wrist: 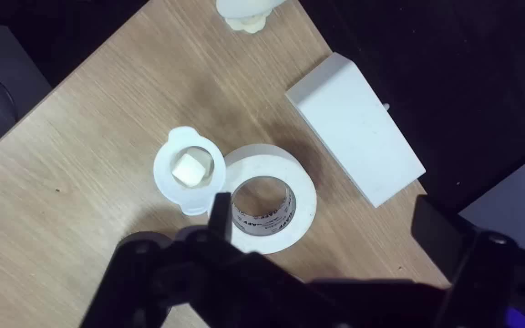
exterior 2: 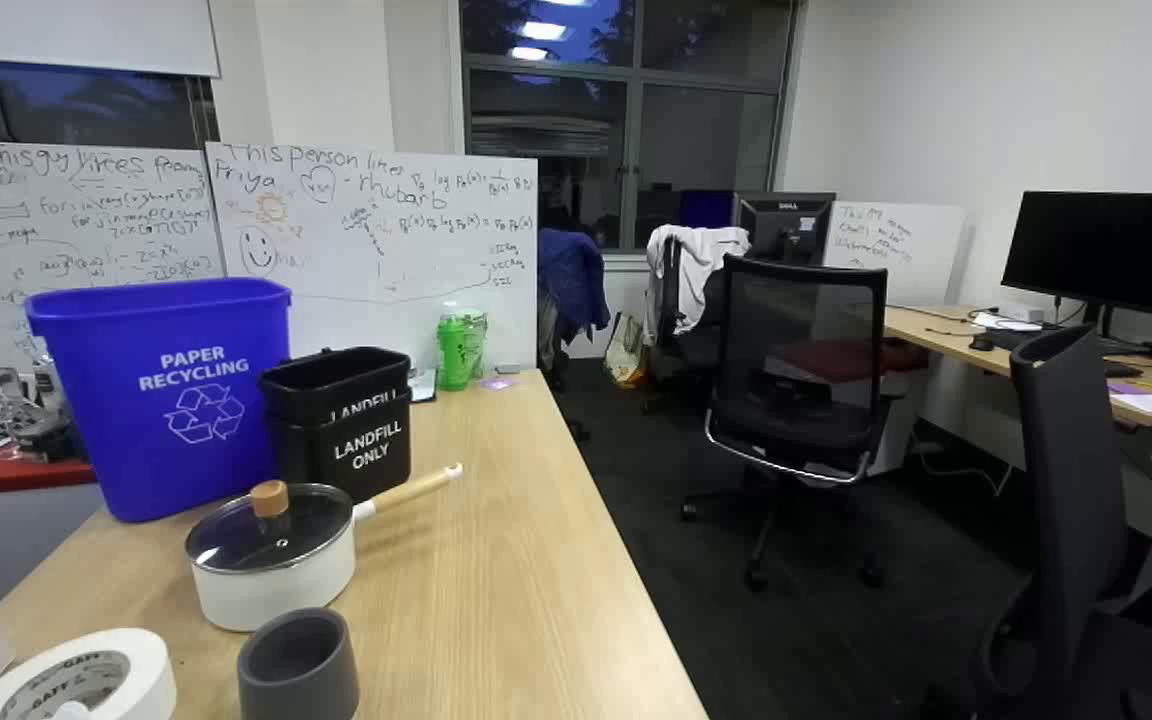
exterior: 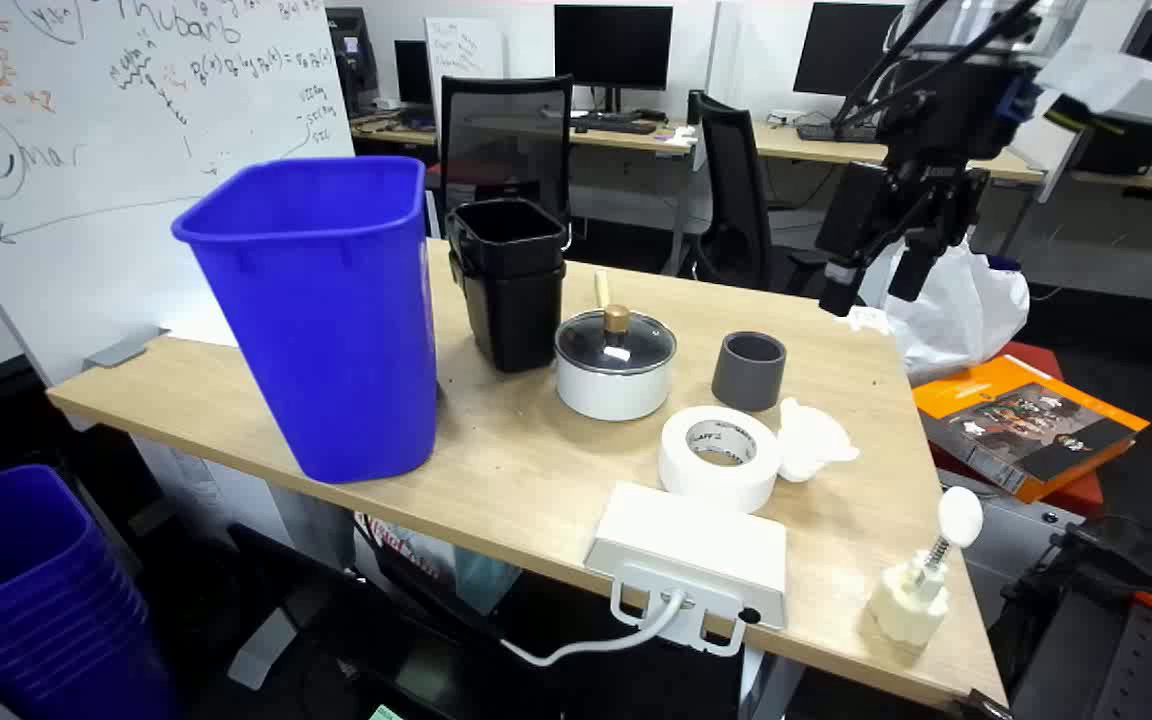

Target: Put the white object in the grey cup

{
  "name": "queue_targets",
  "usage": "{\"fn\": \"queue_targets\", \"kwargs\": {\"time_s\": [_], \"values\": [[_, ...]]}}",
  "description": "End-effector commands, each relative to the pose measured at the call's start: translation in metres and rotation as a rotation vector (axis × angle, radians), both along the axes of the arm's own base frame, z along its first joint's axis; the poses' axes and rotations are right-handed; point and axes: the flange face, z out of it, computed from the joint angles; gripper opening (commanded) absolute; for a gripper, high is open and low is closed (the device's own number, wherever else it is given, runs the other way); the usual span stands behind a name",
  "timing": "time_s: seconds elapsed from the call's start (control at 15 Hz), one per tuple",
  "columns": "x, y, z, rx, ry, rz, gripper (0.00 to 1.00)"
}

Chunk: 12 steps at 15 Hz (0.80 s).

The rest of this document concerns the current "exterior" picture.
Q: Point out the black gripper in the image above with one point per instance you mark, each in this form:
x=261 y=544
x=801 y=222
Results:
x=910 y=198

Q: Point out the white object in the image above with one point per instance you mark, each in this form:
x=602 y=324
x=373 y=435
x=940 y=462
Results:
x=811 y=441

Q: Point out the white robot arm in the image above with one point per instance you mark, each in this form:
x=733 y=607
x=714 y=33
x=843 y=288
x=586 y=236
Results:
x=951 y=92

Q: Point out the grey cup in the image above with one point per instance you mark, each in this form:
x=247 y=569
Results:
x=748 y=370

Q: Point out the white plastic bag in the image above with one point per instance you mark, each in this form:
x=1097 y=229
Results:
x=963 y=315

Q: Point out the orange book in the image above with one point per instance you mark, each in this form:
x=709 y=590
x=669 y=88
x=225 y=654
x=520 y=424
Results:
x=1021 y=431

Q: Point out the black computer monitor right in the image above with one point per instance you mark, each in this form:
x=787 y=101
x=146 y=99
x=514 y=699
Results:
x=843 y=44

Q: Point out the black computer monitor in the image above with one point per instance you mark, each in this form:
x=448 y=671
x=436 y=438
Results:
x=622 y=44
x=843 y=44

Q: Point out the white tape roll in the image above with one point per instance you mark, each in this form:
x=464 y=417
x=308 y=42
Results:
x=721 y=456

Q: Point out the white pot with glass lid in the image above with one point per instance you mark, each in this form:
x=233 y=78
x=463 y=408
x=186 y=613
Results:
x=614 y=365

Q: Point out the white power box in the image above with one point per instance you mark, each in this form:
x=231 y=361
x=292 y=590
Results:
x=726 y=562

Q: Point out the black landfill bin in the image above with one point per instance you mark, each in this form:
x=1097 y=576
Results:
x=509 y=266

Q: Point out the black mesh office chair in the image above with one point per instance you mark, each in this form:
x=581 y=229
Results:
x=505 y=139

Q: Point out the blue recycling bin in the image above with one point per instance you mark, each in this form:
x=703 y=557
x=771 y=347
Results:
x=318 y=270

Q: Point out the whiteboard with drawings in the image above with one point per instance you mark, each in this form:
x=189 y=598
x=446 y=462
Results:
x=116 y=117

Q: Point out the stack of blue bins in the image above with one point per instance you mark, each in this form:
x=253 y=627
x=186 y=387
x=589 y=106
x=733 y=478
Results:
x=74 y=630

